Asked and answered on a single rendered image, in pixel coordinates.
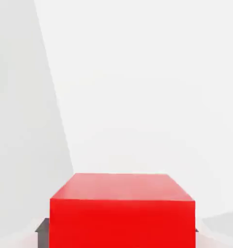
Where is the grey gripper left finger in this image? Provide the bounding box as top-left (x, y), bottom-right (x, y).
top-left (19, 217), bottom-right (50, 248)

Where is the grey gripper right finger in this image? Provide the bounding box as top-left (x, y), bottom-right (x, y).
top-left (195, 228), bottom-right (214, 248)

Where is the small red cube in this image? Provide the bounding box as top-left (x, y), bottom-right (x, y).
top-left (49, 172), bottom-right (196, 248)

